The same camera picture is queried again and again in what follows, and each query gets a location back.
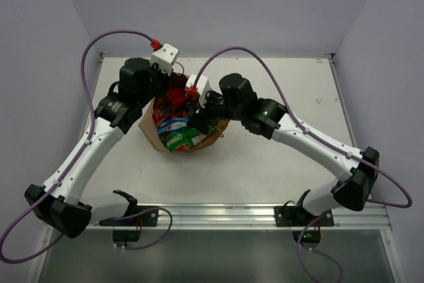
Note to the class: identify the brown paper bag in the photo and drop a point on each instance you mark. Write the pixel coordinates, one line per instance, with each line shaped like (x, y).
(148, 128)

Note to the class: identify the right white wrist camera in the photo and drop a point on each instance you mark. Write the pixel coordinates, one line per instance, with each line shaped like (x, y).
(198, 90)

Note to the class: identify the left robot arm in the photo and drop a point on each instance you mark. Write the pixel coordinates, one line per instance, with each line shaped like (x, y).
(59, 201)

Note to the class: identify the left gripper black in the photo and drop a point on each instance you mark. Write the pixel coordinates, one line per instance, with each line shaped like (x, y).
(162, 81)

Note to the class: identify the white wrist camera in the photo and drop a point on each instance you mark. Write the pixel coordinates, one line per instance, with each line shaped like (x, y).
(198, 90)
(163, 57)

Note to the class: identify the red Doritos chip bag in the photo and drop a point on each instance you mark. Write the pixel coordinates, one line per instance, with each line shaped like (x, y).
(177, 97)

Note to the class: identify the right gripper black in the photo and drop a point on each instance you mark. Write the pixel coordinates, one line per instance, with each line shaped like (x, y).
(197, 118)

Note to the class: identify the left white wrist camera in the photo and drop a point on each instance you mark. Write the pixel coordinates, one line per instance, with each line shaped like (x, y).
(163, 57)

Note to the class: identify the red Skittles candy pack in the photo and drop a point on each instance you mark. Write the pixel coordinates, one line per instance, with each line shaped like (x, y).
(162, 109)

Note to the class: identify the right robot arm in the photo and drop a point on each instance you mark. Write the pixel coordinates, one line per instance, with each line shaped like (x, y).
(268, 118)

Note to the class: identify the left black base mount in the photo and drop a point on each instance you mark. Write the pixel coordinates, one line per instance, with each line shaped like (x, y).
(128, 232)

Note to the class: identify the blue white snack pack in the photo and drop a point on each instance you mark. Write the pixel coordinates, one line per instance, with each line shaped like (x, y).
(172, 125)

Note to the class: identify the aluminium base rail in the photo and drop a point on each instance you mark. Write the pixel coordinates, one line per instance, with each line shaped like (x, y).
(261, 217)

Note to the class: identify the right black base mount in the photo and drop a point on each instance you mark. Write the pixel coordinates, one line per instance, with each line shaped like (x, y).
(289, 215)

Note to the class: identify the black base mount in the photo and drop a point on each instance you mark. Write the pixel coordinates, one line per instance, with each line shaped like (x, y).
(128, 232)
(289, 215)

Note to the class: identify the green chip bag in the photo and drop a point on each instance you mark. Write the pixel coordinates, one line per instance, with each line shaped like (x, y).
(182, 140)

